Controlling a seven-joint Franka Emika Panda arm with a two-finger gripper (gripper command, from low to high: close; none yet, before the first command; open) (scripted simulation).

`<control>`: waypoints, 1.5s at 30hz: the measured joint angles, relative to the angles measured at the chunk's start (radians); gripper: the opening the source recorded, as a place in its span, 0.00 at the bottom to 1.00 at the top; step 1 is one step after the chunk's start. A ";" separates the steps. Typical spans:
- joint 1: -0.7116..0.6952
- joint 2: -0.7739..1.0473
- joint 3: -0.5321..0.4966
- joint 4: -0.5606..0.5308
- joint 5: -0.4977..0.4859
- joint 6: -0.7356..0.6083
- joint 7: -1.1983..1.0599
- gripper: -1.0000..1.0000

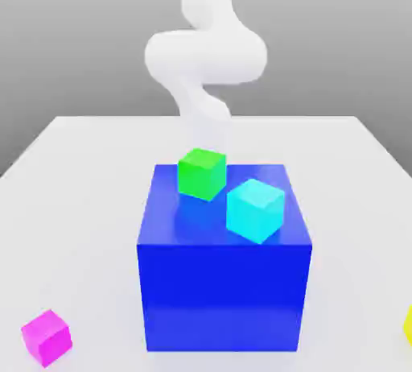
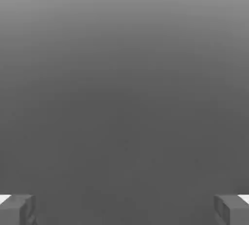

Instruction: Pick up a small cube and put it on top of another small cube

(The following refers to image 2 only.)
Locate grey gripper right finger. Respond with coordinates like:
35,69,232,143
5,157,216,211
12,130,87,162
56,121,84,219
213,194,249,225

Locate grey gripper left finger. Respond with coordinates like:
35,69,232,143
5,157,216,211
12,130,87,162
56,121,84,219
0,194,37,225

